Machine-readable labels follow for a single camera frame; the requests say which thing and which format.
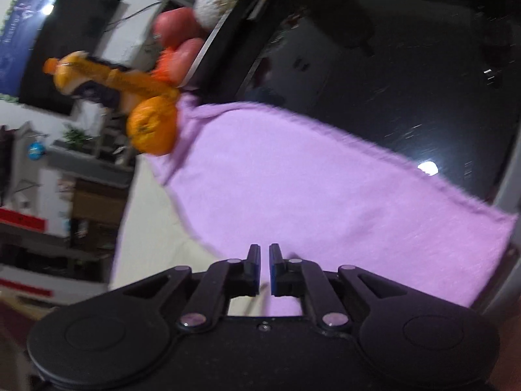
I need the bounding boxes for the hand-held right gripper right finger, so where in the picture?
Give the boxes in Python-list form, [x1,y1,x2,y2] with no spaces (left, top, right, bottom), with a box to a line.
[269,243,408,330]

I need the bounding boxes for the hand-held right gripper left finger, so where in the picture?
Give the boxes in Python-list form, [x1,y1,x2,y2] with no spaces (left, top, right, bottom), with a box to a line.
[122,244,261,331]

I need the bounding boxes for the purple blanket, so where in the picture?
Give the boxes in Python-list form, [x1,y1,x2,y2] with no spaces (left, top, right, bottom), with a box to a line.
[148,100,517,318]

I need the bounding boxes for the brown wooden cabinet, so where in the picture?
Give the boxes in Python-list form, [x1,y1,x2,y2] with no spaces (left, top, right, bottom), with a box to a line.
[67,179,131,253]

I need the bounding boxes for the large orange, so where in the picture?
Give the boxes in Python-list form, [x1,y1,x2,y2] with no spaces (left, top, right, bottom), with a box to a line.
[126,95,178,156]

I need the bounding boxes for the grey floor speaker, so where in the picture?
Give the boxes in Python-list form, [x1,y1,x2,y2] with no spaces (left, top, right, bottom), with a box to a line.
[46,140,137,190]

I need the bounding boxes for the black fruit tray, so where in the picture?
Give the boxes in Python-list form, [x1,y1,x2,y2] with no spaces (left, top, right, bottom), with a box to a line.
[179,0,286,102]

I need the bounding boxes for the orange net bag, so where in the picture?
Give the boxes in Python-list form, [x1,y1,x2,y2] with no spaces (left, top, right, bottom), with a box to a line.
[151,47,180,88]

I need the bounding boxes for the green potted plant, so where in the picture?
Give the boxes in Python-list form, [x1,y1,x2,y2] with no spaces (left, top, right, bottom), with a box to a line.
[61,125,95,152]

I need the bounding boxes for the pale red apple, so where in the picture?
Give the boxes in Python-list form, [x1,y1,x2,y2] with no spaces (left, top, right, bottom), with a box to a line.
[169,37,206,86]

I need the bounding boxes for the orange juice bottle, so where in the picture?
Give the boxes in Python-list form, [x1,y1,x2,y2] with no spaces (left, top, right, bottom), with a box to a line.
[43,51,182,112]

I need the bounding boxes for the red paper banner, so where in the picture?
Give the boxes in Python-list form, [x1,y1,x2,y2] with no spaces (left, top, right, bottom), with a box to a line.
[0,277,53,299]
[0,208,49,233]

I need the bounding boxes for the blue globe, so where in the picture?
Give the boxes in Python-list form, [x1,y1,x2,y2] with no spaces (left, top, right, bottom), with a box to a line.
[25,140,46,160]

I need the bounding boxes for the dark red apple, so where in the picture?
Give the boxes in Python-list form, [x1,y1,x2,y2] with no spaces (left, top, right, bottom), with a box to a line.
[154,7,204,50]

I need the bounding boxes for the foam net wrapped fruit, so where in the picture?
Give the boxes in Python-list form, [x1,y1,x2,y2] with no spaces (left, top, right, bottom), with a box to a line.
[193,0,241,29]

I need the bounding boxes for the black television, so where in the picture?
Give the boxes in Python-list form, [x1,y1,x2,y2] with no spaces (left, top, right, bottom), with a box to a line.
[18,0,123,117]

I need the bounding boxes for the blue wall poster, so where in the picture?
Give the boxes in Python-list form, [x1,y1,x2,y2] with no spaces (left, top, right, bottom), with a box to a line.
[0,0,62,104]

